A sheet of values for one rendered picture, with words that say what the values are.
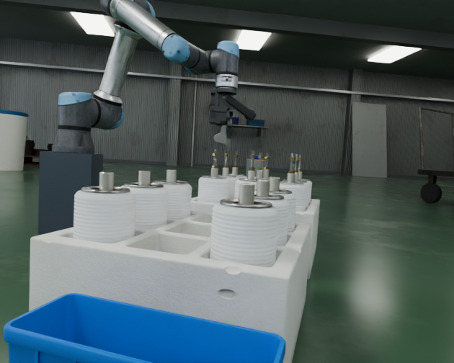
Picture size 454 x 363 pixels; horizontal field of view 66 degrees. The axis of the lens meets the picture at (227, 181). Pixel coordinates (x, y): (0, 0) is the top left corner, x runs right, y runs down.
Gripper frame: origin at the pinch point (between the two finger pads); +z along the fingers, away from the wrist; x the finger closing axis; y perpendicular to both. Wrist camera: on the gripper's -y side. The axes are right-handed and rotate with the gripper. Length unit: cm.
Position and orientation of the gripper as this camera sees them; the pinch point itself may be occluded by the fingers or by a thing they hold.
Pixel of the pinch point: (228, 149)
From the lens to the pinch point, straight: 119.8
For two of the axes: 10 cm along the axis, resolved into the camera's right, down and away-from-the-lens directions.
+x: -0.1, 0.7, -10.0
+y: -10.0, -0.6, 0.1
